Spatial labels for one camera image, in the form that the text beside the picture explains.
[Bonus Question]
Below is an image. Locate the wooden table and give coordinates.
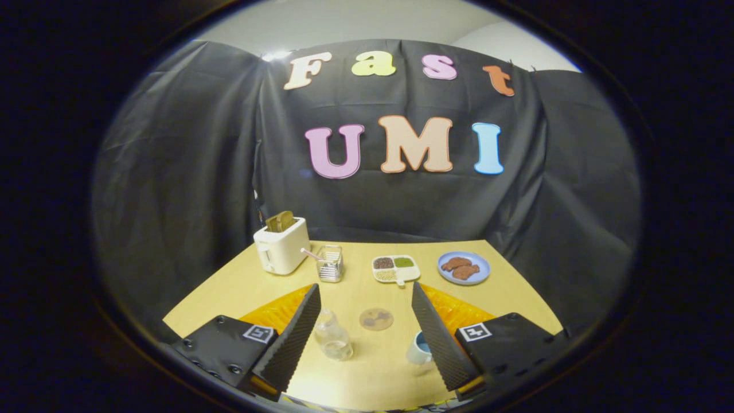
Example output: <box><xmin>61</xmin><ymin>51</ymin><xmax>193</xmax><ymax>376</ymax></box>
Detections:
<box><xmin>163</xmin><ymin>240</ymin><xmax>564</xmax><ymax>411</ymax></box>

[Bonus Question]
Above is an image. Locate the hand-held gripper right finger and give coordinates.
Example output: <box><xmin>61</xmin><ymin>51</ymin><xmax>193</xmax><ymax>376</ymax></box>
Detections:
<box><xmin>411</xmin><ymin>281</ymin><xmax>569</xmax><ymax>401</ymax></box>

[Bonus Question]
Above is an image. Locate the white divided tray with seeds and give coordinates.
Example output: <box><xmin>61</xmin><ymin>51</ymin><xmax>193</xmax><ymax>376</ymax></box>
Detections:
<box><xmin>372</xmin><ymin>255</ymin><xmax>421</xmax><ymax>286</ymax></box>

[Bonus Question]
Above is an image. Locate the black backdrop cloth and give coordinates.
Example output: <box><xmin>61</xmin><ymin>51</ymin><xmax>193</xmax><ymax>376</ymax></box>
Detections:
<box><xmin>92</xmin><ymin>38</ymin><xmax>642</xmax><ymax>345</ymax></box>

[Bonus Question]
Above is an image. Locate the clear glass with straw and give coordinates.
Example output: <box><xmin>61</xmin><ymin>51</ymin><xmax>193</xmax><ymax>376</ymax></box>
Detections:
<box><xmin>302</xmin><ymin>245</ymin><xmax>344</xmax><ymax>283</ymax></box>

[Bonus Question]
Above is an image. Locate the white cup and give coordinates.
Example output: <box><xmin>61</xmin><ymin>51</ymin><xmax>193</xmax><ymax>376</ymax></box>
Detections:
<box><xmin>407</xmin><ymin>331</ymin><xmax>433</xmax><ymax>365</ymax></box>

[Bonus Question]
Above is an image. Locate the white toaster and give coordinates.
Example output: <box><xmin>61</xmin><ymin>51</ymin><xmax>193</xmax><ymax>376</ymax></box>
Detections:
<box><xmin>253</xmin><ymin>217</ymin><xmax>311</xmax><ymax>276</ymax></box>

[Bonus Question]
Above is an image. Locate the blue plate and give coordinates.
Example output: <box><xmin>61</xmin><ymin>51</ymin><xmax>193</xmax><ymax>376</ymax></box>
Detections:
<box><xmin>437</xmin><ymin>251</ymin><xmax>491</xmax><ymax>286</ymax></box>

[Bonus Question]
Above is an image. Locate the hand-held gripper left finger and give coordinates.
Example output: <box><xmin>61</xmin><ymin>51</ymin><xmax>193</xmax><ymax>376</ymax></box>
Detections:
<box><xmin>172</xmin><ymin>283</ymin><xmax>322</xmax><ymax>402</ymax></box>

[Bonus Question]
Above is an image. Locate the toast slice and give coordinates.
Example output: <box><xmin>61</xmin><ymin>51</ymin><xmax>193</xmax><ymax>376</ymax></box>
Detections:
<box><xmin>266</xmin><ymin>211</ymin><xmax>295</xmax><ymax>233</ymax></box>

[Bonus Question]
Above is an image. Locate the round brown coaster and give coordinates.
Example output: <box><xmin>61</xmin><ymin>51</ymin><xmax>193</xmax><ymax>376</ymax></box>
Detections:
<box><xmin>359</xmin><ymin>308</ymin><xmax>395</xmax><ymax>332</ymax></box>

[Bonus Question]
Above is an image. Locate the clear plastic juice bottle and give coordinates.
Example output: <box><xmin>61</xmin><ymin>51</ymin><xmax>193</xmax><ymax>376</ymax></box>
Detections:
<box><xmin>314</xmin><ymin>309</ymin><xmax>354</xmax><ymax>361</ymax></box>

